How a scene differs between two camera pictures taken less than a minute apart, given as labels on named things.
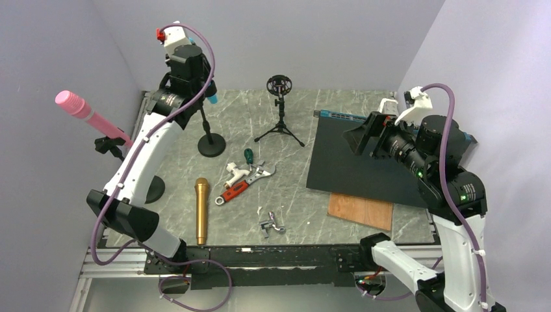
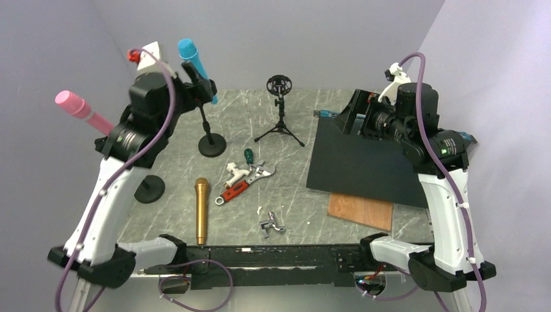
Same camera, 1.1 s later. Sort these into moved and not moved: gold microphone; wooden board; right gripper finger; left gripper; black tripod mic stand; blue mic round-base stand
Moved: right gripper finger; left gripper
Not moved: blue mic round-base stand; gold microphone; wooden board; black tripod mic stand
